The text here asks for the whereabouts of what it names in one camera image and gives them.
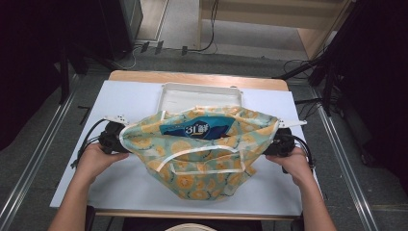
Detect black stand with legs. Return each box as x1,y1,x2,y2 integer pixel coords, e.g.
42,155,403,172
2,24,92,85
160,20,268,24
272,0,370,117

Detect beige cloth item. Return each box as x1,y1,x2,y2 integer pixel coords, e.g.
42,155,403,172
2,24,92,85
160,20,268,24
165,223,217,231

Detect person's left hand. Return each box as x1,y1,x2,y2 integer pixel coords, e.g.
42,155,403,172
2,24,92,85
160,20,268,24
75,142,130,186

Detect light wooden furniture frame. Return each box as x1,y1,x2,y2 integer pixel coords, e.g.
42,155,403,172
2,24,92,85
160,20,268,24
196,0,354,61

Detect dark curtain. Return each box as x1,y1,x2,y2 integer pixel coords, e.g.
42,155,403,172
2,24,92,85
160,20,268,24
0,0,107,152
333,0,408,184

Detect black floor cables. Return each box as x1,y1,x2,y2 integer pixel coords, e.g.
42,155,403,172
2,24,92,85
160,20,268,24
283,58,325,120

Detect white plastic tray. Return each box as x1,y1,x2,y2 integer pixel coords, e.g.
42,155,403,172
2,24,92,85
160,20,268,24
157,82,243,116

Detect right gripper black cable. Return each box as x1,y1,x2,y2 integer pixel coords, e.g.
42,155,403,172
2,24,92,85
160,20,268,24
290,134,317,175

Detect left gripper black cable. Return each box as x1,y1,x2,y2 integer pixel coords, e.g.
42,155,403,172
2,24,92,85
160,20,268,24
70,118,109,169

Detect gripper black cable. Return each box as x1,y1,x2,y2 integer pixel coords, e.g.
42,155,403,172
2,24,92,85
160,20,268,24
290,134,317,175
70,118,109,169

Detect hanging black cable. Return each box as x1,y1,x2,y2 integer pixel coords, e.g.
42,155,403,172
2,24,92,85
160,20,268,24
187,0,220,54

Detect dark cabinet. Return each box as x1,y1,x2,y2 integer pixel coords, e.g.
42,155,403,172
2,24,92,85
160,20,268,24
97,0,144,61

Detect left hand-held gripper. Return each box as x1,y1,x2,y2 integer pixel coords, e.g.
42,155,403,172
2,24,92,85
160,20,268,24
98,114,131,154

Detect blue snack pouch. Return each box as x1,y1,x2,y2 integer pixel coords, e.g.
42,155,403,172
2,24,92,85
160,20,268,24
159,115,237,141

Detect thin black stand post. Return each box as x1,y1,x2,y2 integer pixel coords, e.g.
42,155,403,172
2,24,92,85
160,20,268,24
59,44,72,105

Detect white floor cable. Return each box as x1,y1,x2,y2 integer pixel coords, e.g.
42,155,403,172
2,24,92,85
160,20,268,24
112,44,143,71

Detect person's right hand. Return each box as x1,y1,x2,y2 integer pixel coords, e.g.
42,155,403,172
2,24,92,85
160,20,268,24
265,147,316,190

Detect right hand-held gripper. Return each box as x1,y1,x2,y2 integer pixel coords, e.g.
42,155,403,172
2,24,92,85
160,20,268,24
263,118,308,158

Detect floral green yellow cloth bag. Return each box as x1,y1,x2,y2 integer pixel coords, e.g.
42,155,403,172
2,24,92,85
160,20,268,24
118,105,281,201

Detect metal floor rail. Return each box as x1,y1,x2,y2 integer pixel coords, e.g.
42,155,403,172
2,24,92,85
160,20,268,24
312,86,381,231
0,75,81,231

